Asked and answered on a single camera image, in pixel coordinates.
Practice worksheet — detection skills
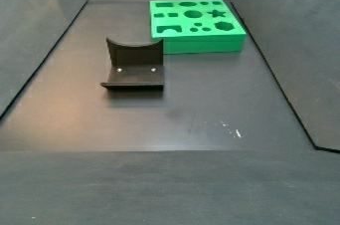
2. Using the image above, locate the green shape sorter box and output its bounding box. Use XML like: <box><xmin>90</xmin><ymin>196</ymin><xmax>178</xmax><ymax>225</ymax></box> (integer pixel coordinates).
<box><xmin>151</xmin><ymin>0</ymin><xmax>246</xmax><ymax>54</ymax></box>

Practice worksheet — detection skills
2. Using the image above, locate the black curved holder stand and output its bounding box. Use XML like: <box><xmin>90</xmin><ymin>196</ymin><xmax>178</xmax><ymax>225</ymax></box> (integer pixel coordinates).
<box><xmin>102</xmin><ymin>39</ymin><xmax>166</xmax><ymax>90</ymax></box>

